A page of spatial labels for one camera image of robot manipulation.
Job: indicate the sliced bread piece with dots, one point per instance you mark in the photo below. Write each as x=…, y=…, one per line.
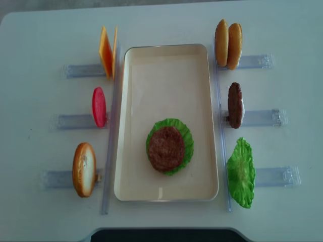
x=84, y=170

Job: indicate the green lettuce leaf standing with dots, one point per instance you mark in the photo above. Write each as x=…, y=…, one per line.
x=241, y=174

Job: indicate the cream rectangular tray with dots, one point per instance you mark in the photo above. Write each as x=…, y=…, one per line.
x=161, y=82

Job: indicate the golden bun right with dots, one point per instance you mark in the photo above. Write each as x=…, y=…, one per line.
x=235, y=45

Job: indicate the white pusher clip patty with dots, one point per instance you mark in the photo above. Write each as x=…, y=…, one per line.
x=243, y=111

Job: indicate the brown meat patty on tray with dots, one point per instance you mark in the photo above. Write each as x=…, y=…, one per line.
x=166, y=149

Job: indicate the red tomato slice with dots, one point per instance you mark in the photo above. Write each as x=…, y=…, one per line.
x=99, y=107

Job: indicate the golden bun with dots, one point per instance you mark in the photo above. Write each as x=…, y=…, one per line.
x=235, y=45
x=221, y=40

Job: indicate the dark chair edge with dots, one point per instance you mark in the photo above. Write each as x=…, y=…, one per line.
x=154, y=235

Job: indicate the green lettuce leaf on tray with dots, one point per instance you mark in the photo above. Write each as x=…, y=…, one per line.
x=186, y=135

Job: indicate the golden bun left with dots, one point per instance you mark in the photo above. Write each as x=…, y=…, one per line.
x=221, y=40

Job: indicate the brown meat patty standing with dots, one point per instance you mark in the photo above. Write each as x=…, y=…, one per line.
x=235, y=105

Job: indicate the clear rail holder left frame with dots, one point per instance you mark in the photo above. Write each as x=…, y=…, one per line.
x=63, y=179

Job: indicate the clear rail holder right frame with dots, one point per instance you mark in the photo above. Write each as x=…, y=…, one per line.
x=286, y=176

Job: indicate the orange cheese slice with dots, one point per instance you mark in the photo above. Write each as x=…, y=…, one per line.
x=114, y=54
x=105, y=53

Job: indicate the clear rail holder frame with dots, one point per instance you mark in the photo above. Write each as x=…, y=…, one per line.
x=286, y=176
x=63, y=179

